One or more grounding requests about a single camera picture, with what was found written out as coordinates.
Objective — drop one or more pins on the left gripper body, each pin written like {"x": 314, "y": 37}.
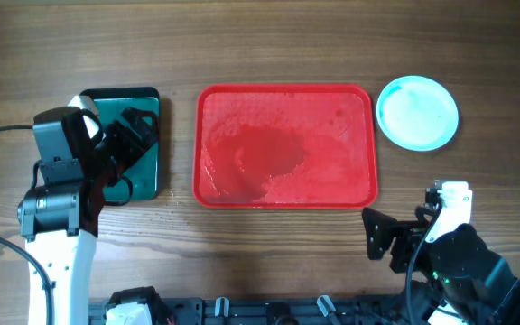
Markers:
{"x": 118, "y": 147}

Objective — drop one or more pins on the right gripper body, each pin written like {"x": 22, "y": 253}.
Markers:
{"x": 403, "y": 244}

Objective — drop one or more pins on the light blue plate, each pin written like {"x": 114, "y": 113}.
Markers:
{"x": 417, "y": 113}

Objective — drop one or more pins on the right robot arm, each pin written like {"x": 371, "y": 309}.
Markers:
{"x": 476, "y": 282}

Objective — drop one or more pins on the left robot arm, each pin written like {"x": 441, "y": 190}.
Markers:
{"x": 59, "y": 219}

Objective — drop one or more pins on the black tray with water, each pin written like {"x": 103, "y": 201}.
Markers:
{"x": 143, "y": 176}

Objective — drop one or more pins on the red plastic tray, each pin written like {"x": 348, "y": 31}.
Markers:
{"x": 268, "y": 146}

